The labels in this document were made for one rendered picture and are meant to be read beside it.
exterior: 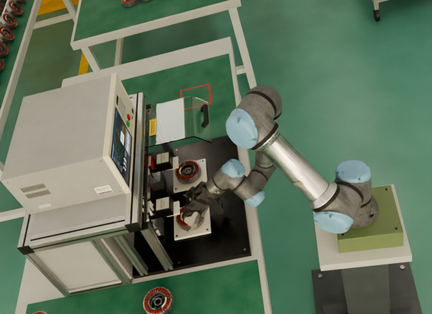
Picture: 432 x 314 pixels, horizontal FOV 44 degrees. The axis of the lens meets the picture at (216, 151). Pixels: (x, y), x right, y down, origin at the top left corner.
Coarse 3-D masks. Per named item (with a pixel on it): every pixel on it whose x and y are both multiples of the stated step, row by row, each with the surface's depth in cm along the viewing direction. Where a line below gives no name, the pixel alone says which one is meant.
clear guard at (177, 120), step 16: (192, 96) 224; (160, 112) 222; (176, 112) 219; (192, 112) 217; (208, 112) 223; (160, 128) 215; (176, 128) 213; (192, 128) 211; (208, 128) 216; (160, 144) 210
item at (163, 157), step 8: (168, 152) 226; (144, 160) 230; (160, 160) 224; (168, 160) 223; (176, 160) 227; (144, 168) 227; (160, 168) 224; (168, 168) 224; (176, 168) 225; (152, 176) 229
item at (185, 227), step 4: (180, 208) 218; (184, 208) 217; (188, 208) 217; (180, 212) 216; (184, 212) 217; (188, 212) 218; (192, 212) 217; (176, 216) 216; (180, 216) 215; (184, 216) 217; (176, 220) 214; (180, 220) 214; (180, 224) 213; (184, 224) 212; (200, 224) 212; (184, 228) 212; (196, 228) 212
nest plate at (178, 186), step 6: (198, 162) 237; (204, 162) 236; (204, 168) 234; (174, 174) 236; (204, 174) 231; (174, 180) 233; (198, 180) 230; (204, 180) 229; (174, 186) 231; (180, 186) 230; (186, 186) 229; (174, 192) 230
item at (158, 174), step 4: (156, 172) 233; (160, 172) 233; (156, 176) 232; (160, 176) 232; (152, 180) 231; (156, 180) 230; (160, 180) 230; (152, 184) 231; (156, 184) 231; (160, 184) 231; (152, 188) 233; (156, 188) 233; (160, 188) 233
